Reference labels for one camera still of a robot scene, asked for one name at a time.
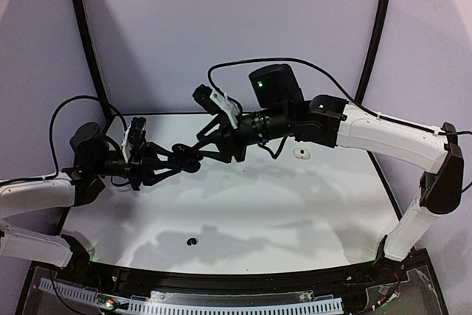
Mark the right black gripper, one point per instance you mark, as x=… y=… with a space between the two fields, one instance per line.
x=231 y=139

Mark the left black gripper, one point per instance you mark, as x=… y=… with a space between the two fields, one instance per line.
x=136 y=167

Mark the black earbud front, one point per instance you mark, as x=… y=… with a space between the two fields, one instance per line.
x=192 y=241

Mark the white earbud charging case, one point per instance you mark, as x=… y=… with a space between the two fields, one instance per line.
x=301 y=153

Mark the black earbud charging case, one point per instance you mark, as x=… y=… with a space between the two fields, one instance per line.
x=188 y=159

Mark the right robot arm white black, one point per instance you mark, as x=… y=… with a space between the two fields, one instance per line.
x=337 y=122

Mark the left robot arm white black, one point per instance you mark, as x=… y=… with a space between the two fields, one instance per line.
x=95 y=156

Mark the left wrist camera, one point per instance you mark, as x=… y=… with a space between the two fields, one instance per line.
x=133 y=138

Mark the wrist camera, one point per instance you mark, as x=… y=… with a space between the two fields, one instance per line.
x=133 y=138
x=215 y=103

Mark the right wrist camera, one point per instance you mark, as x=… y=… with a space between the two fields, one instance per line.
x=215 y=103

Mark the black front aluminium rail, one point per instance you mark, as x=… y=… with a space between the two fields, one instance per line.
x=123 y=280

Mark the white slotted cable duct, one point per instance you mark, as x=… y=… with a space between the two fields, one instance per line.
x=295 y=303

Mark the left black frame post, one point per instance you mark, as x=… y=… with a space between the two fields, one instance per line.
x=90 y=55

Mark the black frame post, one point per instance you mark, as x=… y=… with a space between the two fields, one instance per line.
x=372 y=50
x=90 y=55

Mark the right black frame post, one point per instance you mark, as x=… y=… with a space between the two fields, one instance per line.
x=372 y=50

